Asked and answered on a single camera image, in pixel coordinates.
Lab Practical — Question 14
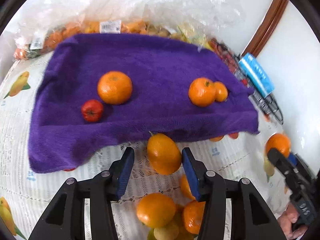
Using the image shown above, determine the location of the small yellow citrus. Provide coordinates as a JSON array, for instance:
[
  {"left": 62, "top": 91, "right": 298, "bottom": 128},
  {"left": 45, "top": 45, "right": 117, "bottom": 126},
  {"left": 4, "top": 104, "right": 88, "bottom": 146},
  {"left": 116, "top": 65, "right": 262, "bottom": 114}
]
[{"left": 153, "top": 220, "right": 179, "bottom": 240}]

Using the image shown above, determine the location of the person's right hand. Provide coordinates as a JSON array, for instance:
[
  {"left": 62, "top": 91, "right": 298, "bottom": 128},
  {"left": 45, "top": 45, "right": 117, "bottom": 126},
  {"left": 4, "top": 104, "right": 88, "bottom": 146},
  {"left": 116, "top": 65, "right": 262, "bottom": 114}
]
[{"left": 277, "top": 201, "right": 308, "bottom": 240}]

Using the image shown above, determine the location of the yellow printed plastic bag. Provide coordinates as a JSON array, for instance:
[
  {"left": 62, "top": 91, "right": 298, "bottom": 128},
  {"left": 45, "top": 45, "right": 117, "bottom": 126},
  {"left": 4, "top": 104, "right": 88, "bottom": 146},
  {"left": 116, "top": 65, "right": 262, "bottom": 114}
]
[{"left": 177, "top": 22, "right": 213, "bottom": 50}]

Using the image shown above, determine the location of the grey checkered cloth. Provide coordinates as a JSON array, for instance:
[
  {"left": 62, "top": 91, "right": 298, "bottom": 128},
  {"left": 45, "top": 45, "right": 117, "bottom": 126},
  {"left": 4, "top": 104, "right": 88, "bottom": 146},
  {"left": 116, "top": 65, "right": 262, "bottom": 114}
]
[{"left": 247, "top": 90, "right": 280, "bottom": 115}]

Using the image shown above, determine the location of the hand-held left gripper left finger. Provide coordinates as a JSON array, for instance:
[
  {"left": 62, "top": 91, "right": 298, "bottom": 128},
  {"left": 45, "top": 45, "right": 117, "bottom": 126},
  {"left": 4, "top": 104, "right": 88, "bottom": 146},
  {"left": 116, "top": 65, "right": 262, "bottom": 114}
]
[{"left": 28, "top": 147, "right": 135, "bottom": 240}]

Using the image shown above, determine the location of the small orange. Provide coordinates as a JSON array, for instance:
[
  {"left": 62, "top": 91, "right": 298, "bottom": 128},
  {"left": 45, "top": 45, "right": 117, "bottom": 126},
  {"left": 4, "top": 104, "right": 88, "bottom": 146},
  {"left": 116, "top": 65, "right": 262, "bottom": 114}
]
[{"left": 214, "top": 81, "right": 229, "bottom": 103}]

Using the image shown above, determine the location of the black cable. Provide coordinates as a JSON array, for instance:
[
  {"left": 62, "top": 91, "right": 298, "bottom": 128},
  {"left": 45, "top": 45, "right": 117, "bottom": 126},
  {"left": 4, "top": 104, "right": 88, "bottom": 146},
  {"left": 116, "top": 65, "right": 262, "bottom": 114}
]
[{"left": 230, "top": 52, "right": 284, "bottom": 125}]

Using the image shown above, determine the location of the blue tissue pack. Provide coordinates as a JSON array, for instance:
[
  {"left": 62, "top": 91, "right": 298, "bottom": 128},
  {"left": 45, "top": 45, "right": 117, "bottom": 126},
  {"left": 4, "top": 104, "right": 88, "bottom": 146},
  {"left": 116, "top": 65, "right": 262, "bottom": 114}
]
[{"left": 238, "top": 53, "right": 275, "bottom": 98}]

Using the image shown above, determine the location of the red cherry tomato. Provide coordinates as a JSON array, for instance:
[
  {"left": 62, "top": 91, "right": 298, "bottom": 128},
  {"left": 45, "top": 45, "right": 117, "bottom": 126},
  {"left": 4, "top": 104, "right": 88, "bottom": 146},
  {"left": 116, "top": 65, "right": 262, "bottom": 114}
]
[{"left": 81, "top": 99, "right": 104, "bottom": 122}]

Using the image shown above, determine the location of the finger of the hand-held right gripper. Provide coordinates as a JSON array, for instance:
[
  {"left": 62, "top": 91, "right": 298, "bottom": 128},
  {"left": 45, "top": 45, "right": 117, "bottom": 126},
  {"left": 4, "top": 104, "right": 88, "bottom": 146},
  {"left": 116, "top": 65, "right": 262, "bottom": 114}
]
[
  {"left": 287, "top": 152, "right": 317, "bottom": 180},
  {"left": 267, "top": 148, "right": 300, "bottom": 191}
]

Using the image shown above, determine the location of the clear bag of dark oranges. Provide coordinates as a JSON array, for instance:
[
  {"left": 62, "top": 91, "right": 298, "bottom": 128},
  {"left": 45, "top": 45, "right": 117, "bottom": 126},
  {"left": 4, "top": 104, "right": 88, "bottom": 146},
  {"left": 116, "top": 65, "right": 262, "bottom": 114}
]
[{"left": 14, "top": 22, "right": 83, "bottom": 60}]

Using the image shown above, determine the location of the purple towel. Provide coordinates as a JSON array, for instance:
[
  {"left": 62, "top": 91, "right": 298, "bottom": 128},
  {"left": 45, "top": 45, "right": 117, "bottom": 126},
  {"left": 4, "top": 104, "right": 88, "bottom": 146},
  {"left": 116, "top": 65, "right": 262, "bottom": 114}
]
[{"left": 27, "top": 33, "right": 260, "bottom": 174}]

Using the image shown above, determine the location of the large orange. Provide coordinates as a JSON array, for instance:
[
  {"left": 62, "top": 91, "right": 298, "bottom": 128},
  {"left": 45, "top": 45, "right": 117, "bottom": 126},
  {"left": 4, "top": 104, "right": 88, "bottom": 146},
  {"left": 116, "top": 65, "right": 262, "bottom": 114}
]
[
  {"left": 136, "top": 193, "right": 176, "bottom": 229},
  {"left": 97, "top": 71, "right": 133, "bottom": 105}
]

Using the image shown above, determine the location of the clear bag of cherry tomatoes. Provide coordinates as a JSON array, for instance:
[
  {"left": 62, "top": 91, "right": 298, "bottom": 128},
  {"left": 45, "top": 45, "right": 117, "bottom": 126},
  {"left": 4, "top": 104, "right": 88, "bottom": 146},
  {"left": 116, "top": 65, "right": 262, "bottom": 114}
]
[{"left": 209, "top": 37, "right": 240, "bottom": 73}]

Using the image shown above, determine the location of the brown wooden door frame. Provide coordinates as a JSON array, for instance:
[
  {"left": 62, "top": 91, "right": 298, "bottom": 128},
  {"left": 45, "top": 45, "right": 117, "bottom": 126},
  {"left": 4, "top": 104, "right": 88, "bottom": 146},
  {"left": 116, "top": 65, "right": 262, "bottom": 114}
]
[{"left": 244, "top": 0, "right": 289, "bottom": 58}]

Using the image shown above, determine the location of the patterned white tablecloth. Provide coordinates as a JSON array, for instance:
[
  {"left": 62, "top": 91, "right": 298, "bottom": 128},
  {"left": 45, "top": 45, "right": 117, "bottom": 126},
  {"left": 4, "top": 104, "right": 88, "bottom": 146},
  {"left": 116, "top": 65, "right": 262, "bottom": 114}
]
[{"left": 0, "top": 57, "right": 300, "bottom": 240}]

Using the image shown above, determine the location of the clear bag of yellow kumquats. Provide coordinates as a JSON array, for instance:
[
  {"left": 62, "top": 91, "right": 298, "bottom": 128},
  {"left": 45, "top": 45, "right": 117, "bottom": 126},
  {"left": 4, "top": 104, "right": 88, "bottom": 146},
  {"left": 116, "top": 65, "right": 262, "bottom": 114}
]
[{"left": 140, "top": 0, "right": 240, "bottom": 40}]

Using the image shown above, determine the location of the labelled clear bag of oranges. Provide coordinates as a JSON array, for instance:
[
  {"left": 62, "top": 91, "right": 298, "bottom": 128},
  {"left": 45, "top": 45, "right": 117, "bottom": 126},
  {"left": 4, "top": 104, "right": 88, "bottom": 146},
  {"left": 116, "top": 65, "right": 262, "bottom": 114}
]
[{"left": 75, "top": 0, "right": 155, "bottom": 34}]

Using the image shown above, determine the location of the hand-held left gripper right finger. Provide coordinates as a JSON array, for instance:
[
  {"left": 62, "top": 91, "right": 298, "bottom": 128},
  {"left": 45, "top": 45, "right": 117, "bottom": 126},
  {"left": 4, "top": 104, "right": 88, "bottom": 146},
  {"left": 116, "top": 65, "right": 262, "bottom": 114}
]
[{"left": 181, "top": 147, "right": 287, "bottom": 240}]

